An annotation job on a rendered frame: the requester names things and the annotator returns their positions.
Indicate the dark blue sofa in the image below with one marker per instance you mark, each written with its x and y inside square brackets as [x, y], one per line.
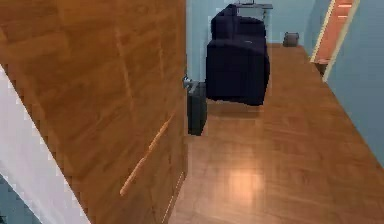
[237, 63]

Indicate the brown wooden cupboard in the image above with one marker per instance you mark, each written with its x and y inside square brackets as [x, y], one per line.
[100, 83]

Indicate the grey side table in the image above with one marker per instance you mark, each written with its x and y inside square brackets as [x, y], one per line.
[255, 8]

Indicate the grey waste bin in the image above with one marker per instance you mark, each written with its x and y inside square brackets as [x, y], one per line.
[291, 39]

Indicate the cream framed room door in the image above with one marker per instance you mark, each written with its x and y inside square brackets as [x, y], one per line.
[333, 33]

